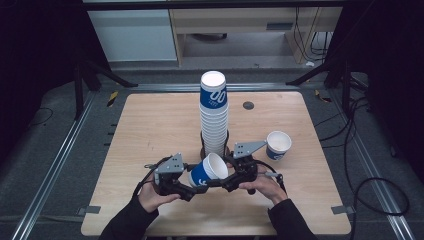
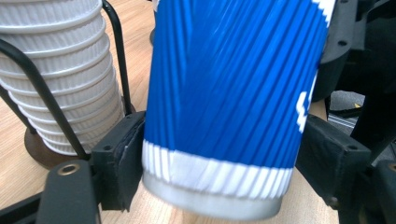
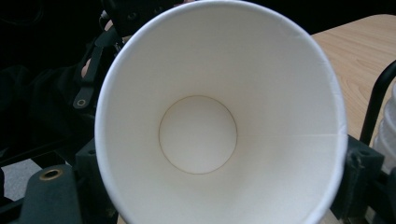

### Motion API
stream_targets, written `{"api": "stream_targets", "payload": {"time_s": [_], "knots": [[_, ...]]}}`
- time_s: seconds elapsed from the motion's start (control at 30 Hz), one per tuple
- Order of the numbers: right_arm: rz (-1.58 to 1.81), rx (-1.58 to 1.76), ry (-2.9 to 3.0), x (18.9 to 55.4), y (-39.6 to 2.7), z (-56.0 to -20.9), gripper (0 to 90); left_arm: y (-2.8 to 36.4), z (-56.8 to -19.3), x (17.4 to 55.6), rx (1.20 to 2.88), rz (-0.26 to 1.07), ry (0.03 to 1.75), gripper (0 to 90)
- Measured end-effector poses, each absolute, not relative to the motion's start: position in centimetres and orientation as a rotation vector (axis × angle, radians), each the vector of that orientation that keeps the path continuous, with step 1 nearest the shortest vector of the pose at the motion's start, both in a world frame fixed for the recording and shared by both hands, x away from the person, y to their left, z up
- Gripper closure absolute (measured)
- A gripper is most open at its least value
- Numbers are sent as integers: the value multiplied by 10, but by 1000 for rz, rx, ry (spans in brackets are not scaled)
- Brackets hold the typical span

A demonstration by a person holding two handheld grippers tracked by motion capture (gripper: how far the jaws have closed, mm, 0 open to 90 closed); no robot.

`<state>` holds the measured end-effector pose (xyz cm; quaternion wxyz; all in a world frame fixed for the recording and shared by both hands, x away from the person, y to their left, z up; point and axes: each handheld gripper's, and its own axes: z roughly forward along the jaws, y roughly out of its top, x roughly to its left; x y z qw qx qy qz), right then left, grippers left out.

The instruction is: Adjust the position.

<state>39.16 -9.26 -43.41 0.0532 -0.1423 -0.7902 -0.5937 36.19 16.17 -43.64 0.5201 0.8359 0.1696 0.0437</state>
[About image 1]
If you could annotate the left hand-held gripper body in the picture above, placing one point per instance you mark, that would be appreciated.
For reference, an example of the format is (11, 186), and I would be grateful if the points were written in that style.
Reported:
(168, 181)

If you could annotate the yellow black tape strip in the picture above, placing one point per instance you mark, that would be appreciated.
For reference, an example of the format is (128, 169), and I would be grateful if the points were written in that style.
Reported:
(321, 96)
(112, 99)

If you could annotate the dark round table grommet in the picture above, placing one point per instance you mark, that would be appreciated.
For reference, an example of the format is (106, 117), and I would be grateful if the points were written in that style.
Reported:
(248, 105)

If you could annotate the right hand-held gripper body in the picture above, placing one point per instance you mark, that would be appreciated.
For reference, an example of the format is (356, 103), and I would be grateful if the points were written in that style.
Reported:
(246, 170)

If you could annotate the dark curtain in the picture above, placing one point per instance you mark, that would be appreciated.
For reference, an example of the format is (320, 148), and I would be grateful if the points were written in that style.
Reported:
(393, 50)
(33, 50)

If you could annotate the stack of paper cups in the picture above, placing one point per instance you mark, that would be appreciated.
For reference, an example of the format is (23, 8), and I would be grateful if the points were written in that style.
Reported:
(214, 126)

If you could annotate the white cabinet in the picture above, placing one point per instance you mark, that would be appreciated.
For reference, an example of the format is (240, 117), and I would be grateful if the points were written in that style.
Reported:
(133, 35)

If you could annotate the person's right hand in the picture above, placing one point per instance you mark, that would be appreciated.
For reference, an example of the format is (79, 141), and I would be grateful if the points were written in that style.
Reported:
(268, 186)

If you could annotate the black cup holder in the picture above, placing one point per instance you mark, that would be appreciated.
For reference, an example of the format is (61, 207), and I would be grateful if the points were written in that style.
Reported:
(202, 143)

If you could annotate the grey table bracket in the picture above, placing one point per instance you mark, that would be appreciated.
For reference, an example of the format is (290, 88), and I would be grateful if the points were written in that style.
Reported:
(342, 209)
(89, 210)

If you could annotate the black metal stand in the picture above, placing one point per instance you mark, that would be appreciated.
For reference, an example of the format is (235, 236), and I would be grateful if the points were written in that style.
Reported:
(78, 93)
(346, 90)

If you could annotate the metal floor rail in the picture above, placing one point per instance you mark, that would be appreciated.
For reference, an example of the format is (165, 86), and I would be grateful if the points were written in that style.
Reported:
(376, 180)
(166, 87)
(50, 176)

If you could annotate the person's left hand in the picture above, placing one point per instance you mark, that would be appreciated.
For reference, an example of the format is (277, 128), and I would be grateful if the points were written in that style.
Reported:
(150, 199)

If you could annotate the blue white paper cup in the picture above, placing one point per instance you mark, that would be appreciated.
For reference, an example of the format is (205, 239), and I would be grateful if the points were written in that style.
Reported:
(215, 166)
(279, 141)

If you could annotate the light wooden desk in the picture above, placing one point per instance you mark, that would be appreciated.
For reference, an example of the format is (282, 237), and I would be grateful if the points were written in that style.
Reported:
(233, 20)

